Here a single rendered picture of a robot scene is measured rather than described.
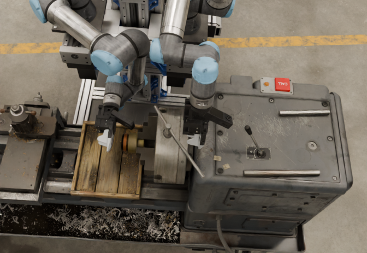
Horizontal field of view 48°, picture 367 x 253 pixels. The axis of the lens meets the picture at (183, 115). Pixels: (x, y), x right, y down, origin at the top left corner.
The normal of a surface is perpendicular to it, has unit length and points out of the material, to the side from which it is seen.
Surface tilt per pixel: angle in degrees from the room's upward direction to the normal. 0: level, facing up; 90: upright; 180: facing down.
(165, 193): 0
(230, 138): 0
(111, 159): 0
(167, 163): 50
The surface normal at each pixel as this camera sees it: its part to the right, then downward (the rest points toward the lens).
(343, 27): 0.06, -0.48
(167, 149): 0.03, 0.04
